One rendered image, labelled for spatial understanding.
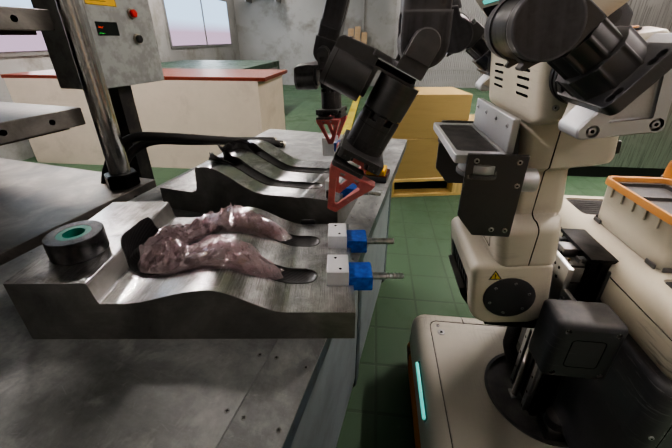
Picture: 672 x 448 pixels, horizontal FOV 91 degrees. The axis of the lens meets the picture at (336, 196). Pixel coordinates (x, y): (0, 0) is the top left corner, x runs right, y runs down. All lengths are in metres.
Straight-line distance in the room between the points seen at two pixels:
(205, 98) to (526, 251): 3.11
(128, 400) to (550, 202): 0.76
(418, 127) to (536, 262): 2.06
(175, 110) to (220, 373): 3.24
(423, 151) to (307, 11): 7.69
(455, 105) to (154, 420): 2.60
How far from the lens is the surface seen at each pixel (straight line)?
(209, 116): 3.49
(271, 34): 10.25
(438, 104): 2.73
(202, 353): 0.58
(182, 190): 0.96
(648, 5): 3.86
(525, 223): 0.75
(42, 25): 1.22
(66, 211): 1.20
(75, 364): 0.65
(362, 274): 0.57
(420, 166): 2.83
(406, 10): 0.44
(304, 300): 0.54
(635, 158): 4.18
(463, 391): 1.20
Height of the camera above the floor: 1.22
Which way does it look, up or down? 25 degrees down
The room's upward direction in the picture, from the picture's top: straight up
